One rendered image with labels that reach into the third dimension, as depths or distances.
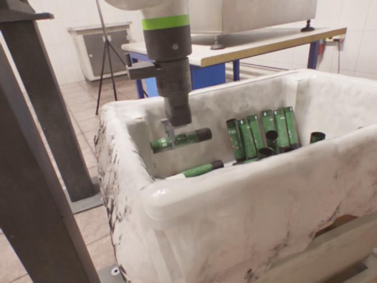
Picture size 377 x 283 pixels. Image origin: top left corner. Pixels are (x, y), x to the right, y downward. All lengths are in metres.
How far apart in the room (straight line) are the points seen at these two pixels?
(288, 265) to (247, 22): 0.77
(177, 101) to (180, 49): 0.11
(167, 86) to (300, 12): 0.80
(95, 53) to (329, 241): 3.79
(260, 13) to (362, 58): 1.58
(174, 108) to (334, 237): 0.41
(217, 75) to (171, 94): 1.29
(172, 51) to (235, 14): 0.50
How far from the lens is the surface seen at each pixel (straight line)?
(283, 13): 1.12
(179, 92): 0.52
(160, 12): 0.49
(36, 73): 1.28
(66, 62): 4.68
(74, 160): 1.41
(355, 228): 0.63
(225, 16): 0.93
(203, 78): 1.73
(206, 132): 0.60
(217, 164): 0.73
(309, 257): 0.58
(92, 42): 4.02
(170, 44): 0.49
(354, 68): 2.54
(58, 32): 4.65
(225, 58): 0.84
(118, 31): 4.11
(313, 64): 1.37
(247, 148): 0.73
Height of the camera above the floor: 0.88
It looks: 27 degrees down
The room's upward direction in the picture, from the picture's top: 6 degrees counter-clockwise
